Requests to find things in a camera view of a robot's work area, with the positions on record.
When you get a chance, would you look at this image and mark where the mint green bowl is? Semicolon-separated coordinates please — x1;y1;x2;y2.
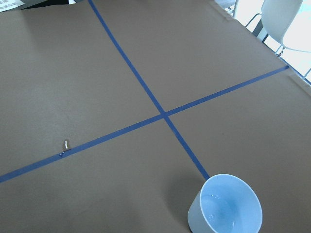
188;174;263;233

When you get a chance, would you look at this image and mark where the white plastic chair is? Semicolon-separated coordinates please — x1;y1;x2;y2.
253;0;311;53

